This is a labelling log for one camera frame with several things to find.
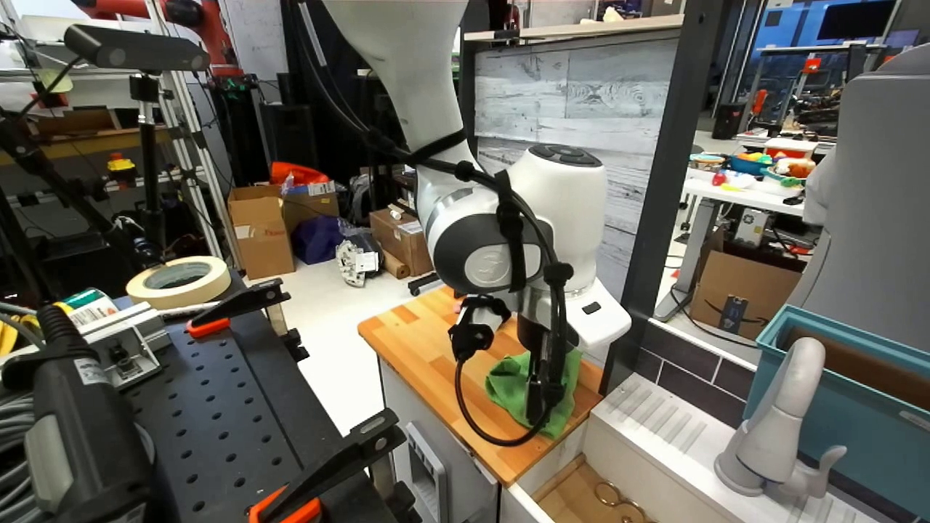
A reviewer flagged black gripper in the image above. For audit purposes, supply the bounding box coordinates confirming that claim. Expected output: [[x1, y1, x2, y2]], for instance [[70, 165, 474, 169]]
[[517, 284, 577, 431]]

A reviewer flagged green towel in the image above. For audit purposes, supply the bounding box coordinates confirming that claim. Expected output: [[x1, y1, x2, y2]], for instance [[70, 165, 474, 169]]
[[485, 348, 581, 439]]

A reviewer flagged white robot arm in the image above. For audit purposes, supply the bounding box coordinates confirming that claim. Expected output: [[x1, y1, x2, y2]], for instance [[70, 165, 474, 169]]
[[323, 0, 612, 431]]

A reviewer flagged white sink basin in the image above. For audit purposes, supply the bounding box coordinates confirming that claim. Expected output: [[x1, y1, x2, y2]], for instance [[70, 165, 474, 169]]
[[501, 375, 886, 523]]

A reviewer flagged cardboard box under table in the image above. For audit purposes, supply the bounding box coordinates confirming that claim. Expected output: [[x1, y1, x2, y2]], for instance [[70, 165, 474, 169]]
[[690, 251, 799, 341]]

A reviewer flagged white work table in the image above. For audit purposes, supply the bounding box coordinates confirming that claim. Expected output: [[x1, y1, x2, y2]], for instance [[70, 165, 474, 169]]
[[655, 169, 806, 320]]

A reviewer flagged grey sink faucet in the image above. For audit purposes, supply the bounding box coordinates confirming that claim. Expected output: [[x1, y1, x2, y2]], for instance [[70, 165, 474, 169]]
[[715, 338, 846, 500]]

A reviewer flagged cardboard box on floor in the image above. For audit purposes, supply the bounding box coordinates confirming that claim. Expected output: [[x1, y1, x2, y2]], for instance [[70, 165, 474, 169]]
[[228, 187, 295, 280]]

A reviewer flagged black perforated cart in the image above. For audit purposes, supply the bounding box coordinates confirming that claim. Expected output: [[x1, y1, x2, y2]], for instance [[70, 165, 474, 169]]
[[17, 304, 411, 523]]

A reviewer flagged teal plastic bin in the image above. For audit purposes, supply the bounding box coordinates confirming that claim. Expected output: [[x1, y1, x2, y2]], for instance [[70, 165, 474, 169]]
[[745, 304, 930, 521]]

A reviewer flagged orange black clamp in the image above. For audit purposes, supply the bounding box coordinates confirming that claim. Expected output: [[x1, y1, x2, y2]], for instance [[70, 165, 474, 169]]
[[187, 280, 291, 341]]

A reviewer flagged masking tape roll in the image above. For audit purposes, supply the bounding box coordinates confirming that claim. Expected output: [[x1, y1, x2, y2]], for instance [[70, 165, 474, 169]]
[[125, 256, 231, 309]]

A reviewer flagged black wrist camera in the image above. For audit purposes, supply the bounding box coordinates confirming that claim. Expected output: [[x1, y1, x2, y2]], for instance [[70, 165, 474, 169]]
[[449, 296, 511, 364]]

